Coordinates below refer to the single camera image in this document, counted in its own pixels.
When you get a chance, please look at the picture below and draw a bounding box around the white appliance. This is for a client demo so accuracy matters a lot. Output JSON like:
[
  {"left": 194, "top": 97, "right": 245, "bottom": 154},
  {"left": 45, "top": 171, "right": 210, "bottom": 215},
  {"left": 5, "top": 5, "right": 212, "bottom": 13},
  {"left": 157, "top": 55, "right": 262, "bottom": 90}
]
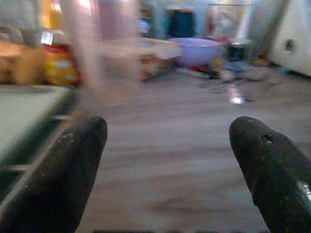
[{"left": 268, "top": 0, "right": 311, "bottom": 77}]

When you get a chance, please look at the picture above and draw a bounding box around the small metal pot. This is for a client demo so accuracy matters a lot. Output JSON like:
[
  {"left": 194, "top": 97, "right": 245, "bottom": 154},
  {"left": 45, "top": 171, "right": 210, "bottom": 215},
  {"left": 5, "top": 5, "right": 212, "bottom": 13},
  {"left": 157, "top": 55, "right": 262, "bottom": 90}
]
[{"left": 226, "top": 38, "right": 252, "bottom": 63}]

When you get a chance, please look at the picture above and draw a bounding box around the clear drinking glass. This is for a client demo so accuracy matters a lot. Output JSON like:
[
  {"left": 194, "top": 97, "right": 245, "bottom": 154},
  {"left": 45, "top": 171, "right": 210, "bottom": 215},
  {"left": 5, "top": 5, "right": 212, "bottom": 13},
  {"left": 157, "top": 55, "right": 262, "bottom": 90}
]
[{"left": 63, "top": 0, "right": 141, "bottom": 115}]

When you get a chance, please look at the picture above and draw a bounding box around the purple plastic bowl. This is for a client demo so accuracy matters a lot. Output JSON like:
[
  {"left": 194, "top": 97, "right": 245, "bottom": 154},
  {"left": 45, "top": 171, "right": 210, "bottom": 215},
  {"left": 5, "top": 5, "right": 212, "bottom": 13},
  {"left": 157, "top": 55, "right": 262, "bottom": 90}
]
[{"left": 168, "top": 37, "right": 222, "bottom": 67}]

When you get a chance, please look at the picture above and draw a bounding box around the orange brown jar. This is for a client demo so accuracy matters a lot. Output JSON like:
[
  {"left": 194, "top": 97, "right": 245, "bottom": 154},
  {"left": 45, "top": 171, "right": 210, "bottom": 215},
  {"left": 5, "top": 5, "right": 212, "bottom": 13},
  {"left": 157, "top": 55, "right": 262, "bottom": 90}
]
[{"left": 0, "top": 26, "right": 47, "bottom": 85}]

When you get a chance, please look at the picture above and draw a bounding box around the dark blue bucket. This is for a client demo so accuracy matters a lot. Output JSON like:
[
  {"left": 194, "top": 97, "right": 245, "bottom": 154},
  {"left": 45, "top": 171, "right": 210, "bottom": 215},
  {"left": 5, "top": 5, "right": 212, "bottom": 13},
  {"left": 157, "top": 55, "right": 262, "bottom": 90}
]
[{"left": 165, "top": 8, "right": 198, "bottom": 38}]

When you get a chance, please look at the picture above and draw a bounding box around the white tray with dark rim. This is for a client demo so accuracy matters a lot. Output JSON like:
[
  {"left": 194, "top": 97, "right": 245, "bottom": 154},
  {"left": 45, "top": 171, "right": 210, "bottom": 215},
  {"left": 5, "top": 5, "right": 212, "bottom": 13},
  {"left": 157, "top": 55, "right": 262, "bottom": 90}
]
[{"left": 0, "top": 84, "right": 81, "bottom": 168}]

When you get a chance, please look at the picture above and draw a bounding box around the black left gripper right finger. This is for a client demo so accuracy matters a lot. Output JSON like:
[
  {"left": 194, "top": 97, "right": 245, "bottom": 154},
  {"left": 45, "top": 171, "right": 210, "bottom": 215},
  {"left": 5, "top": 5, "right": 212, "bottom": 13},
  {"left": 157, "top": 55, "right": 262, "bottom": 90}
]
[{"left": 229, "top": 116, "right": 311, "bottom": 233}]

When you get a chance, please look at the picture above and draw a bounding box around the clear lidded food container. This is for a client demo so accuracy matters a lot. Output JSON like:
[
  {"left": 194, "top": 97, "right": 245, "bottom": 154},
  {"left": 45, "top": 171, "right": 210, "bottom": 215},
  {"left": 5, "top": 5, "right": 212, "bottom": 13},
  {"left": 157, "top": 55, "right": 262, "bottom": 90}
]
[{"left": 138, "top": 36, "right": 183, "bottom": 82}]

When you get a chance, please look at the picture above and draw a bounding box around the yellow red snack packet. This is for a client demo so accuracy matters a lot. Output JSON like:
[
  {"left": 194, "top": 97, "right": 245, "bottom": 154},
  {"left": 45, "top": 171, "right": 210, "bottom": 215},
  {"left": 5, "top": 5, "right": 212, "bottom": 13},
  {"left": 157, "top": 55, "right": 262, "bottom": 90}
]
[{"left": 43, "top": 31, "right": 80, "bottom": 86}]

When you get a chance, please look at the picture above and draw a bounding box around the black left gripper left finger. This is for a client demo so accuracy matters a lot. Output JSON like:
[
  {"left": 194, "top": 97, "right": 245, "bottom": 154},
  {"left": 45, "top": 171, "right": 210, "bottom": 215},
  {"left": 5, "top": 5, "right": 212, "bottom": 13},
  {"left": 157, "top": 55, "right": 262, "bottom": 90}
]
[{"left": 0, "top": 116, "right": 108, "bottom": 233}]

